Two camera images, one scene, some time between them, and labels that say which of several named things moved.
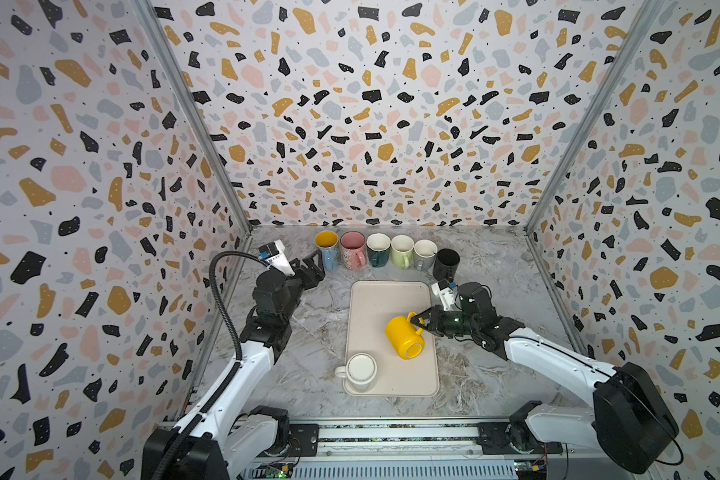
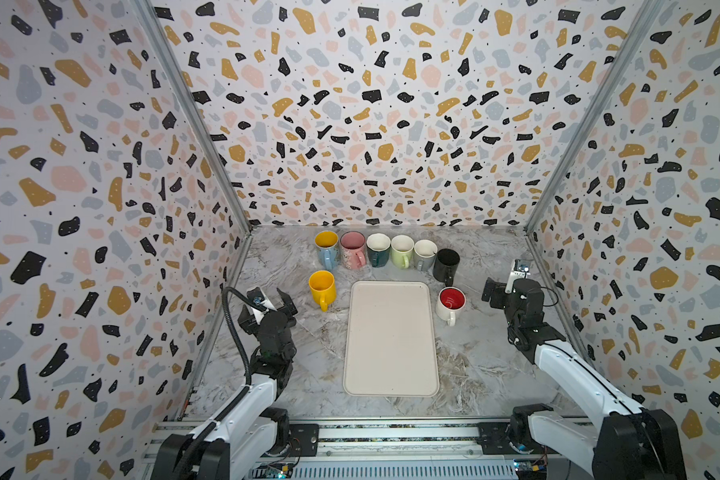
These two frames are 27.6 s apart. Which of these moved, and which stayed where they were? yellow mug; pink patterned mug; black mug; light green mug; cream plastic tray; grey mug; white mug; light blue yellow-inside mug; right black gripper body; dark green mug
Moved: yellow mug; right black gripper body; white mug
Stayed: cream plastic tray; pink patterned mug; grey mug; black mug; light blue yellow-inside mug; dark green mug; light green mug
